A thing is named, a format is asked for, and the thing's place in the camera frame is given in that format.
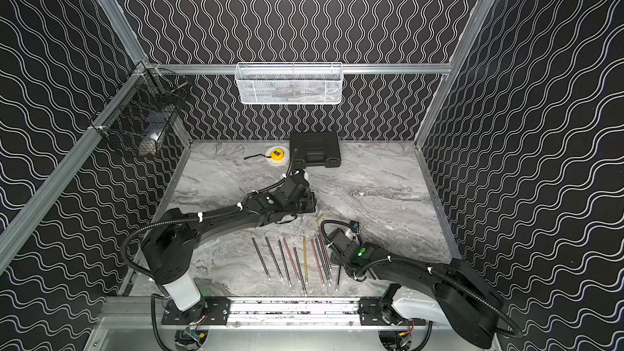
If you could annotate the yellow white tape measure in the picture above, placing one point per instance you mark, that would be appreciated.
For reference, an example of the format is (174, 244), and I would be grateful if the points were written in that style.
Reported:
(275, 156)

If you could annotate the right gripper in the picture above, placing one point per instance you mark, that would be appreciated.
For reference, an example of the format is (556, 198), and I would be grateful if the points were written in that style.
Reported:
(334, 260)

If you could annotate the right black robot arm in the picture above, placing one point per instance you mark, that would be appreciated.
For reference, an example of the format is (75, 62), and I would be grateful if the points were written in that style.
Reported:
(467, 303)

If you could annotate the black plastic tool case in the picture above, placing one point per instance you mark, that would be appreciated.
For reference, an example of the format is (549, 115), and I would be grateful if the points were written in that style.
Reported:
(315, 150)

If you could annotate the light blue capped pencil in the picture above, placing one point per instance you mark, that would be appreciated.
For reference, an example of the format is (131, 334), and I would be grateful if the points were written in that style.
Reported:
(299, 272)

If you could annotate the black wire basket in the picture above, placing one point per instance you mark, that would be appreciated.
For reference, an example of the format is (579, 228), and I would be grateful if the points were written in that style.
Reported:
(145, 114)

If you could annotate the white wire mesh basket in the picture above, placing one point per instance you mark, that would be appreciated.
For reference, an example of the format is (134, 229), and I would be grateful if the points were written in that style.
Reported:
(290, 83)

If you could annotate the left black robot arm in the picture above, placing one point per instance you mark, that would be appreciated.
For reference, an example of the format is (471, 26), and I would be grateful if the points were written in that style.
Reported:
(163, 250)

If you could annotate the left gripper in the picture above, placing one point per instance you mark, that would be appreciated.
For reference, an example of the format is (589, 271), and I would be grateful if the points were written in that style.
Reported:
(302, 200)

